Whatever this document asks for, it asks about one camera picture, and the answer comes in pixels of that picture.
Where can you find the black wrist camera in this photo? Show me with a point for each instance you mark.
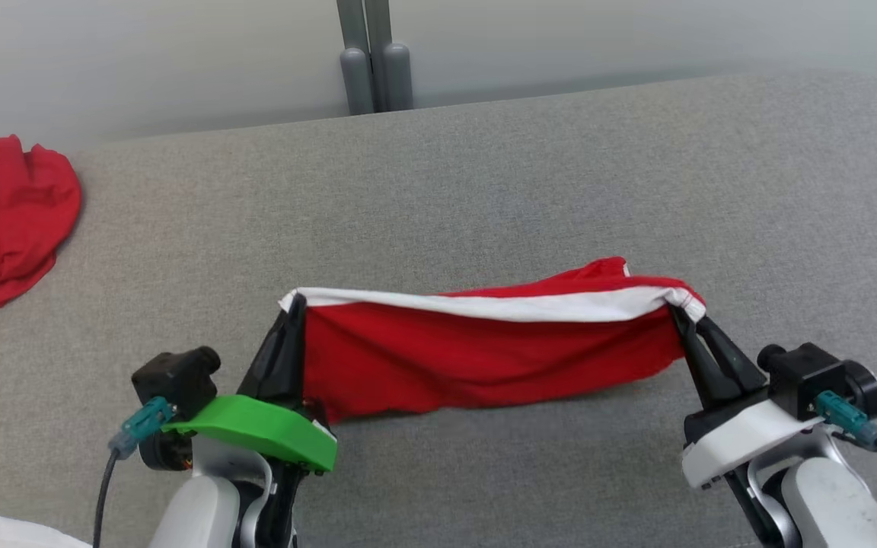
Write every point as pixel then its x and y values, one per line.
pixel 804 373
pixel 176 377

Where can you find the white robot torso edge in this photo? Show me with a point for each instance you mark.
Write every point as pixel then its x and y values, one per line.
pixel 27 534

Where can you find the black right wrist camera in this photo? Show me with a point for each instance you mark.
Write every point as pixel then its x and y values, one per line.
pixel 804 373

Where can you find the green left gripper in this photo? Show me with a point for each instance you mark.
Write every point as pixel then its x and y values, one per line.
pixel 256 426

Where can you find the red shorts white waistband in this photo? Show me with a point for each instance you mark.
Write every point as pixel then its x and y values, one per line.
pixel 446 358

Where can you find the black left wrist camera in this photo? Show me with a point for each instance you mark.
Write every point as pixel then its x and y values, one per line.
pixel 176 377

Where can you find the grey partition post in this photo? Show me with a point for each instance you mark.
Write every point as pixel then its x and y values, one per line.
pixel 349 30
pixel 379 23

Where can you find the red shorts white label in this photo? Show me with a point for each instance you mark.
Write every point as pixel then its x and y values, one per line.
pixel 4 213

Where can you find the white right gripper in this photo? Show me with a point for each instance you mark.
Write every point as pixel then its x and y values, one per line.
pixel 751 438

